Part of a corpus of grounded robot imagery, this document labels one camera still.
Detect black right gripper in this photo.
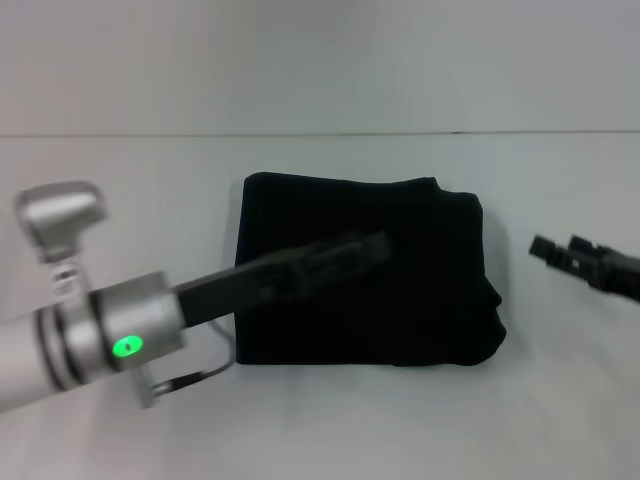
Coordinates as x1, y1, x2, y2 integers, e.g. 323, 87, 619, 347
528, 233, 640, 305

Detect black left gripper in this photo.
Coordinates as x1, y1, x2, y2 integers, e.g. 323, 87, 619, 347
175, 228, 395, 330

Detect black t-shirt with FREE print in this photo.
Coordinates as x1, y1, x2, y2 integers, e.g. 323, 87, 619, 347
233, 171, 507, 368

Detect dark red thin cable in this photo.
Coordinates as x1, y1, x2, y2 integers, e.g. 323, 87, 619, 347
149, 319, 237, 397

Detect silver cable plug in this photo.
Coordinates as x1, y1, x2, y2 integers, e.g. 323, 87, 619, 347
131, 365, 162, 410

